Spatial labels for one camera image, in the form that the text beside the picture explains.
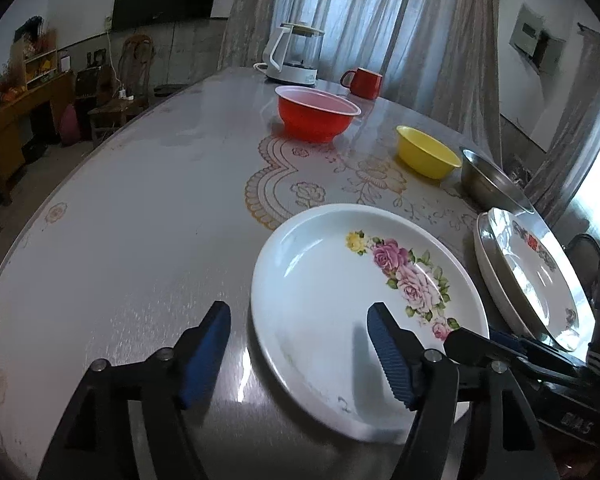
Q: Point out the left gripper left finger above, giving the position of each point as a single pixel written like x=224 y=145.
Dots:
x=93 y=439

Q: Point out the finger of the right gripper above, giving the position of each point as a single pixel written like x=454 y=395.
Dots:
x=534 y=363

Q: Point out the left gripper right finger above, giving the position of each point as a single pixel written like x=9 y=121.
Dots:
x=503 y=440

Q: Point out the large white dragon plate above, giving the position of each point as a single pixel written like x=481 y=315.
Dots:
x=536 y=298

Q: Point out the white rose plate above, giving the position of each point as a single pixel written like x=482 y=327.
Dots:
x=315 y=279

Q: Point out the stainless steel bowl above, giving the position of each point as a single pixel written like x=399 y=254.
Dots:
x=489 y=187

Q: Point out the yellow plastic bowl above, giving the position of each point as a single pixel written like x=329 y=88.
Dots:
x=426 y=155

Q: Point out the lace pattern table mat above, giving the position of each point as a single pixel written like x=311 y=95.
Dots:
x=297 y=176

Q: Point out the red plastic bowl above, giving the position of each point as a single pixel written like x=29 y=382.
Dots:
x=313 y=115

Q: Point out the red mug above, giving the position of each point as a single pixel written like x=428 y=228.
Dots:
x=362 y=83

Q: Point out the wooden sideboard cabinet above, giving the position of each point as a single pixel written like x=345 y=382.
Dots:
x=54 y=96

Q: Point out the grey window curtain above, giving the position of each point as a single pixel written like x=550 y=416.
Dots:
x=438 y=57

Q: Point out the white electric kettle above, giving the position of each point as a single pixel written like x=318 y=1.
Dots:
x=292 y=54

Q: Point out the wooden chair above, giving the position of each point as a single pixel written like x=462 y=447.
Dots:
x=131 y=97

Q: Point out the small wooden shelf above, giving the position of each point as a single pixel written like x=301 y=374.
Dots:
x=40 y=68

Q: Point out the wall electrical panel box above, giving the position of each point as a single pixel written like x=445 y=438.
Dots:
x=535 y=43

